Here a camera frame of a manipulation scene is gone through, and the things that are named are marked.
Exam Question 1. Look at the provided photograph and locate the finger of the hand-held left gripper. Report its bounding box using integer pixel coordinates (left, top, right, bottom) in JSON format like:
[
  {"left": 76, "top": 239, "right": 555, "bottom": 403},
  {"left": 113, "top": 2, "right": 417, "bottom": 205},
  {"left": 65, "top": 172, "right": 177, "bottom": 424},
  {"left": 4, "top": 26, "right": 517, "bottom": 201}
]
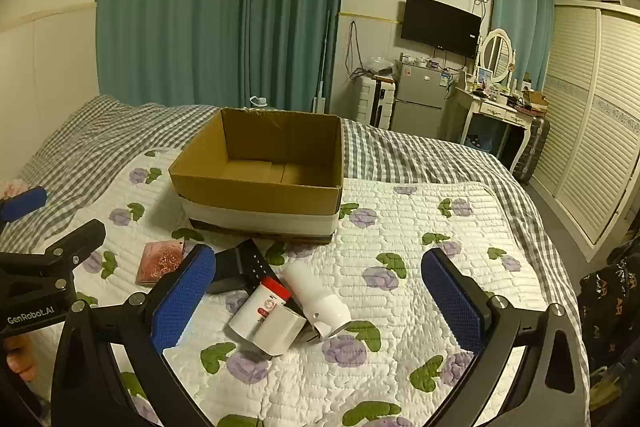
[
  {"left": 0, "top": 219, "right": 107, "bottom": 280},
  {"left": 0, "top": 186, "right": 49, "bottom": 224}
]

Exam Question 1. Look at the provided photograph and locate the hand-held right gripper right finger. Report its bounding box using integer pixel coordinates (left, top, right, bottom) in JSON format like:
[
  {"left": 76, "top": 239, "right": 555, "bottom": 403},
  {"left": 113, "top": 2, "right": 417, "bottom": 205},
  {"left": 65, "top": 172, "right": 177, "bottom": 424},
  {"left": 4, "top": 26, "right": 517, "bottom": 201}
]
[{"left": 421, "top": 248, "right": 592, "bottom": 427}]

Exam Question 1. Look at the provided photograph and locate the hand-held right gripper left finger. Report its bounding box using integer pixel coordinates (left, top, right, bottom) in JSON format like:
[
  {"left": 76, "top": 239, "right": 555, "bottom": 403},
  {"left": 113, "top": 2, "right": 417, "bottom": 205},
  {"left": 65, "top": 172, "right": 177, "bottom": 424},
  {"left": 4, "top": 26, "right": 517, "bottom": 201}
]
[{"left": 50, "top": 243, "right": 218, "bottom": 427}]

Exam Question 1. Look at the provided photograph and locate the black button device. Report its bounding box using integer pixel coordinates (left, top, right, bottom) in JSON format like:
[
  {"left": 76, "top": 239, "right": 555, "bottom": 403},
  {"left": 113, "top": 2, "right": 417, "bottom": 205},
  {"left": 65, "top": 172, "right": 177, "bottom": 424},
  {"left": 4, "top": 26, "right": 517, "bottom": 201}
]
[{"left": 206, "top": 238, "right": 274, "bottom": 296}]

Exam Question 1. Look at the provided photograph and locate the white bottle red cap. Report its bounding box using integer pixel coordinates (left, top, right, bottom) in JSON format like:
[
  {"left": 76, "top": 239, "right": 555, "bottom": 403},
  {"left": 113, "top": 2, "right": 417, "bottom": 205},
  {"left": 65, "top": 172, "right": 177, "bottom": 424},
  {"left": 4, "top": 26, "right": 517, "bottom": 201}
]
[{"left": 228, "top": 276, "right": 292, "bottom": 341}]

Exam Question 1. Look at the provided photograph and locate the small white box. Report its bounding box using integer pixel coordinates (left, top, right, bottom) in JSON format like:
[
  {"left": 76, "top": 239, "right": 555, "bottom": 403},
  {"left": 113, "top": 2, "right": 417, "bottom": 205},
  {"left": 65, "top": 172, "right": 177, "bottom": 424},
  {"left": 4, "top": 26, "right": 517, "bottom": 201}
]
[{"left": 249, "top": 307, "right": 307, "bottom": 359}]

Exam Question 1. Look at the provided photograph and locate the white cylindrical device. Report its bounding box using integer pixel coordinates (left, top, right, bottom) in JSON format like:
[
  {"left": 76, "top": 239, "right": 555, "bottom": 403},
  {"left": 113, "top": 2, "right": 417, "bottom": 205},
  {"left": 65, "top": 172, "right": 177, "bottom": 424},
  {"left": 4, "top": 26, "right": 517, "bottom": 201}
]
[{"left": 282, "top": 260, "right": 354, "bottom": 342}]

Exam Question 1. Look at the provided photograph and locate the brown cardboard box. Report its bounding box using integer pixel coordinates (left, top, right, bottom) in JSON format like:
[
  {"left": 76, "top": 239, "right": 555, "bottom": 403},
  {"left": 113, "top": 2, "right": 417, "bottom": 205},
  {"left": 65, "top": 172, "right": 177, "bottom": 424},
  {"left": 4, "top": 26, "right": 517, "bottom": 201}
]
[{"left": 168, "top": 107, "right": 345, "bottom": 246}]

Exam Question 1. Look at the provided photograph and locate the person's left hand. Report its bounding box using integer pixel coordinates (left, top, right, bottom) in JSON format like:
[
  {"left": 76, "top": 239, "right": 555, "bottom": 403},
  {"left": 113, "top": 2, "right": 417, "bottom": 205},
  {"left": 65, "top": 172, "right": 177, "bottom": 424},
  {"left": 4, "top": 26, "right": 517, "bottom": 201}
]
[{"left": 0, "top": 334, "right": 52, "bottom": 384}]

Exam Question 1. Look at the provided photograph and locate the pink soft item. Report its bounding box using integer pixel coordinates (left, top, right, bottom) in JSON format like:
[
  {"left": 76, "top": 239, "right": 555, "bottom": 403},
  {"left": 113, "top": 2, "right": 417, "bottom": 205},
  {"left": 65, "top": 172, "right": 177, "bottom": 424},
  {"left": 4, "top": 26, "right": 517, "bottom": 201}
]
[{"left": 0, "top": 179, "right": 27, "bottom": 201}]

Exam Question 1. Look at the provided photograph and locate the pink square tile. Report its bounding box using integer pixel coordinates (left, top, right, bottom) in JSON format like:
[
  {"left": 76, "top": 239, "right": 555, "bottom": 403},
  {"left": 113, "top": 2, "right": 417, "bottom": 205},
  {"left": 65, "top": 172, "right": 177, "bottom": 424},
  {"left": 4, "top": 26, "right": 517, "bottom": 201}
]
[{"left": 135, "top": 240, "right": 187, "bottom": 287}]

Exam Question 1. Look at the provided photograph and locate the white floral quilt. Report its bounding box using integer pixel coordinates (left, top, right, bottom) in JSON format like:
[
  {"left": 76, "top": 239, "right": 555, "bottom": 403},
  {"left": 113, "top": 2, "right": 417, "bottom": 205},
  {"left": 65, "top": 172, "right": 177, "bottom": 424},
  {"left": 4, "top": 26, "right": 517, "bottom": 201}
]
[{"left": 70, "top": 147, "right": 577, "bottom": 427}]

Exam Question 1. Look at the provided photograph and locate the dark patterned cloth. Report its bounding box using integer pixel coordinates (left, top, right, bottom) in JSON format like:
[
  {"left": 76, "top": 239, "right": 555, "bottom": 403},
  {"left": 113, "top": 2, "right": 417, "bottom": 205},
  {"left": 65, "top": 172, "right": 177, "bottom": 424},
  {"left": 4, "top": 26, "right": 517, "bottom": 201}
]
[{"left": 577, "top": 239, "right": 640, "bottom": 427}]

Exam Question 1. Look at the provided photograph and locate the dark suitcase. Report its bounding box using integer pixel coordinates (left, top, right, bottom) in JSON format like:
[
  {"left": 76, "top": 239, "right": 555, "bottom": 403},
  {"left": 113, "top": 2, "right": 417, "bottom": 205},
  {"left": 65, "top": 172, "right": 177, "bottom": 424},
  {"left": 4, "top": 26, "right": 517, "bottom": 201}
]
[{"left": 512, "top": 114, "right": 551, "bottom": 186}]

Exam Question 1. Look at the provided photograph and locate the white dressing table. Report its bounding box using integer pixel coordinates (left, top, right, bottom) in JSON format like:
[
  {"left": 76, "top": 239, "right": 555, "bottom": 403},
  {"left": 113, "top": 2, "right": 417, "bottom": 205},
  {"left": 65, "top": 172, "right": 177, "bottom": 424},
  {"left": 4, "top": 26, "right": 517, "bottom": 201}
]
[{"left": 442, "top": 83, "right": 537, "bottom": 174}]

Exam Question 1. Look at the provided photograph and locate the silver small fridge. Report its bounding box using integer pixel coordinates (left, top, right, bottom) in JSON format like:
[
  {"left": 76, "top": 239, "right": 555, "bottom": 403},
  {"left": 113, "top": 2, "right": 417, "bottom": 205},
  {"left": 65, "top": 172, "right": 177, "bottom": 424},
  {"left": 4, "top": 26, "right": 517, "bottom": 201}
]
[{"left": 389, "top": 59, "right": 452, "bottom": 140}]

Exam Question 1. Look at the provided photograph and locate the white louvred wardrobe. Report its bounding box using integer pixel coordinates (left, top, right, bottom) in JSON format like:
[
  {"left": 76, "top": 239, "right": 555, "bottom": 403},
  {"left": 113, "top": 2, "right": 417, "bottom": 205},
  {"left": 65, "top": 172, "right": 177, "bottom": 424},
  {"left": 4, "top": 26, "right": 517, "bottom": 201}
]
[{"left": 529, "top": 0, "right": 640, "bottom": 249}]

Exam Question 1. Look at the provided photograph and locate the clear plastic bag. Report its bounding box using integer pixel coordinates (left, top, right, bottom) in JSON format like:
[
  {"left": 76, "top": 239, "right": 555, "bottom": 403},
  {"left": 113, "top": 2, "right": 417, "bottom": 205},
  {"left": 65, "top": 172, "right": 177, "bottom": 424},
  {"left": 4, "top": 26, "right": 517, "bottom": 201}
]
[{"left": 367, "top": 55, "right": 399, "bottom": 78}]

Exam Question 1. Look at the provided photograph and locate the white oval mirror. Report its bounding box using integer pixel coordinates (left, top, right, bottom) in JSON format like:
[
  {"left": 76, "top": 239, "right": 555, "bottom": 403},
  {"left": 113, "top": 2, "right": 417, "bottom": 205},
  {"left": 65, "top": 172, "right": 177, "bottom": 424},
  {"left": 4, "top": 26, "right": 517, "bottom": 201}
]
[{"left": 477, "top": 28, "right": 516, "bottom": 86}]

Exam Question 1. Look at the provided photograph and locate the teal curtain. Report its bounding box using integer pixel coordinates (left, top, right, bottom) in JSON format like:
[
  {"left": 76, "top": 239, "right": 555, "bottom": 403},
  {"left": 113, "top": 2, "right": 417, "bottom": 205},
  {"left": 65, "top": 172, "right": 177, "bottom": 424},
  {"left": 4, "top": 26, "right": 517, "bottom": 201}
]
[{"left": 95, "top": 0, "right": 350, "bottom": 118}]

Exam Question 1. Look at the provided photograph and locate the white pole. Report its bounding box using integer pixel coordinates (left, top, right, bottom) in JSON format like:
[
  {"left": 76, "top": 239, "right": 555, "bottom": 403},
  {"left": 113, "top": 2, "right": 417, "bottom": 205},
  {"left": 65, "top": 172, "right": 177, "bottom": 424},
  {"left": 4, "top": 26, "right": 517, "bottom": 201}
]
[{"left": 312, "top": 9, "right": 334, "bottom": 114}]

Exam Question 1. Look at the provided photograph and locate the light blue curtain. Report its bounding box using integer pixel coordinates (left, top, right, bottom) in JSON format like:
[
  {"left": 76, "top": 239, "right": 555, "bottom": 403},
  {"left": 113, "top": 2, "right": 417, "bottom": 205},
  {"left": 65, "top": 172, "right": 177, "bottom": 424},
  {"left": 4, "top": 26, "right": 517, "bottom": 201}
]
[{"left": 492, "top": 0, "right": 556, "bottom": 94}]

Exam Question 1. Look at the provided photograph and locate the hanging black cable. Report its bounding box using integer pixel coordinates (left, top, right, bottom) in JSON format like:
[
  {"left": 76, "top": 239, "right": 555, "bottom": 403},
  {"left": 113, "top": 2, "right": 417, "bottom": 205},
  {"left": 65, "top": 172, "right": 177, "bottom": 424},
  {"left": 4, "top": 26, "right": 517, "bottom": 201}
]
[{"left": 344, "top": 20, "right": 369, "bottom": 81}]

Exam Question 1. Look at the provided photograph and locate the black wall television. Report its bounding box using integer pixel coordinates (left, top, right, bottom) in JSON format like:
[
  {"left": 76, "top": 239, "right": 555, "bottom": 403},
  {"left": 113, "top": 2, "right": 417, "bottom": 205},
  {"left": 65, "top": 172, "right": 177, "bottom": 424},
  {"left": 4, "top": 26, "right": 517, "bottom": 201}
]
[{"left": 400, "top": 0, "right": 484, "bottom": 60}]

